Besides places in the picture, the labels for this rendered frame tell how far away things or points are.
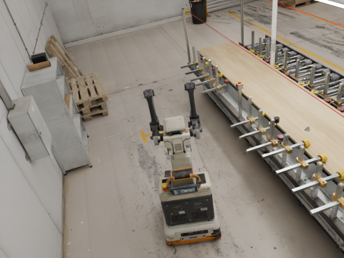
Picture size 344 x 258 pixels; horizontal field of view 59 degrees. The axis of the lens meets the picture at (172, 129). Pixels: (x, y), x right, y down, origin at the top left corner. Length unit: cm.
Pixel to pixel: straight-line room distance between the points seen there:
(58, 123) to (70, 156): 61
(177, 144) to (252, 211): 137
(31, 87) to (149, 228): 233
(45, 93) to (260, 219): 313
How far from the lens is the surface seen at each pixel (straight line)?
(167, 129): 306
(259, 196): 409
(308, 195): 323
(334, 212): 303
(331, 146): 349
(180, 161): 333
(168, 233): 349
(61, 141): 469
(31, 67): 476
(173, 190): 295
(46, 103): 438
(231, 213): 391
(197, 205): 328
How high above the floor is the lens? 308
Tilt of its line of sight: 36 degrees down
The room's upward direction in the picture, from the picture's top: 11 degrees counter-clockwise
